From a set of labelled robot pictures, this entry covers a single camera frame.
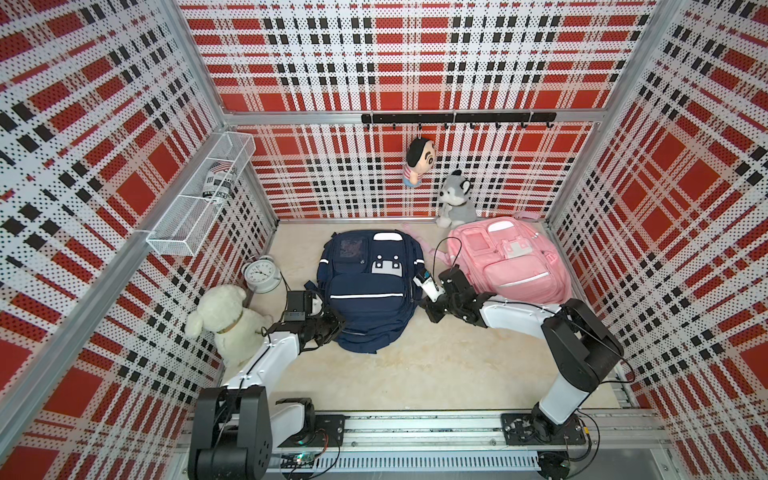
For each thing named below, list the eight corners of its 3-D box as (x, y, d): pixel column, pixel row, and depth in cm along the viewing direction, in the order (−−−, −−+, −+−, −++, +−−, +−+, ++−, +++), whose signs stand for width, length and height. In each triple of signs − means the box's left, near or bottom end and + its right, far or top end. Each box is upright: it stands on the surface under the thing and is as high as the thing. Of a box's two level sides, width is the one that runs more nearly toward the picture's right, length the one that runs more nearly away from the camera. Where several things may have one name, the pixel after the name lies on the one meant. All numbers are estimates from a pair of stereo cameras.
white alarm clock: (257, 300, 99) (252, 294, 96) (244, 273, 106) (239, 267, 103) (288, 283, 103) (284, 277, 100) (273, 258, 111) (269, 252, 107)
